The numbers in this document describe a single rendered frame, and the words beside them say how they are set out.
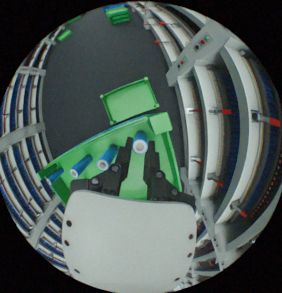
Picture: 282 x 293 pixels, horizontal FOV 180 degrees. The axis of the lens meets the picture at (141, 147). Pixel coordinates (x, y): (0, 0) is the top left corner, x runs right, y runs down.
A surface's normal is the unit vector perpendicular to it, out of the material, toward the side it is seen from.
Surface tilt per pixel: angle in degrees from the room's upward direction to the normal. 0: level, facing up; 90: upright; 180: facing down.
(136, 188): 0
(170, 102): 0
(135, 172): 0
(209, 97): 19
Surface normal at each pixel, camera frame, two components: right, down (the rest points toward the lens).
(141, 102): 0.01, 0.32
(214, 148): -0.31, 0.36
